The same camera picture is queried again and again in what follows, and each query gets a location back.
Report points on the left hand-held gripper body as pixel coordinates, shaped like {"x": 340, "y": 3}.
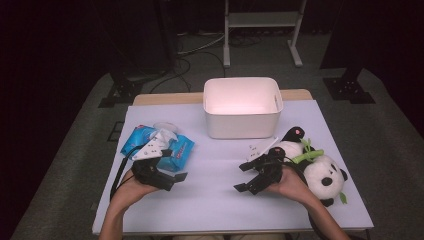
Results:
{"x": 146, "y": 151}

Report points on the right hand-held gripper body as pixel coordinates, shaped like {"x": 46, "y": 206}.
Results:
{"x": 273, "y": 166}

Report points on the blue wet wipes pack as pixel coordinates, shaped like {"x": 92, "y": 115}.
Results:
{"x": 181, "y": 151}

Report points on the white wet wipe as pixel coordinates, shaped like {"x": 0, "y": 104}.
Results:
{"x": 165, "y": 135}

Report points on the white plastic storage bin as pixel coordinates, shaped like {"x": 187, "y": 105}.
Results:
{"x": 240, "y": 126}

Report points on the panda plush toy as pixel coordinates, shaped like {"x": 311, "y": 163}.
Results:
{"x": 325, "y": 173}

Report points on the person's right hand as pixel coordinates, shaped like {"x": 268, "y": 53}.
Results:
{"x": 295, "y": 185}

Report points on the person's left hand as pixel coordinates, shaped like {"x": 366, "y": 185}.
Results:
{"x": 133, "y": 190}

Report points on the white table mat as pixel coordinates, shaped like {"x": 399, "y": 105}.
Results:
{"x": 213, "y": 203}

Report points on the wooden table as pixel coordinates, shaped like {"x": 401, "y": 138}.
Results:
{"x": 166, "y": 99}

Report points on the black stand base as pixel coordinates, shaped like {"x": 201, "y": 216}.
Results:
{"x": 348, "y": 90}
{"x": 121, "y": 93}

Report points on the white metal stand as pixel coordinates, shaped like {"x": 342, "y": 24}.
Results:
{"x": 261, "y": 19}

